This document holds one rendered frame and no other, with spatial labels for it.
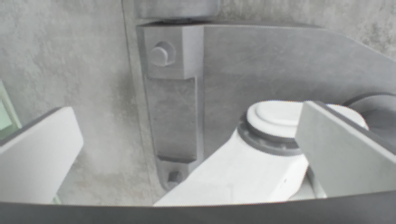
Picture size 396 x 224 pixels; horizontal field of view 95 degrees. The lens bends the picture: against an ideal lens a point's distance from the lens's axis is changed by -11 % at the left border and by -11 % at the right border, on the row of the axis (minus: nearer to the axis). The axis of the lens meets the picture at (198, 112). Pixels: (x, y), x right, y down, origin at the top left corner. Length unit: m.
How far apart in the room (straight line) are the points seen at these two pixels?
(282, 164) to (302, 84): 0.22
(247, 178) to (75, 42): 0.71
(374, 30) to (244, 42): 0.40
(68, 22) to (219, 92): 0.57
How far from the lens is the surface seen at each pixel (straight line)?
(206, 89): 0.48
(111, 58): 0.75
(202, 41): 0.45
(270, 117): 0.35
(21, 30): 0.99
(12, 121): 1.28
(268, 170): 0.32
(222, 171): 0.30
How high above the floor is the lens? 0.61
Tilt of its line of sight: 60 degrees down
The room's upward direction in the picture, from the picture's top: 160 degrees counter-clockwise
